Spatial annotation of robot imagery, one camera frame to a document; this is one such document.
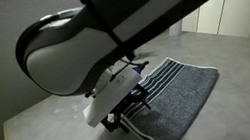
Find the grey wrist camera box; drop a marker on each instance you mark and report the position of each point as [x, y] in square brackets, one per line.
[112, 97]

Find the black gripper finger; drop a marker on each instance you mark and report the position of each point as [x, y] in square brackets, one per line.
[124, 125]
[144, 97]

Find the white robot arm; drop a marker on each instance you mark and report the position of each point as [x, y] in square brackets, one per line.
[93, 41]

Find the low white counter cabinet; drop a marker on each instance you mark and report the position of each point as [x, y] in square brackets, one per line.
[190, 20]

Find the dark blue striped towel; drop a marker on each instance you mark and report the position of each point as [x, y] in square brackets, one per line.
[177, 102]

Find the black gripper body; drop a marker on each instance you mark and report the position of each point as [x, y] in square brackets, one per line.
[113, 122]

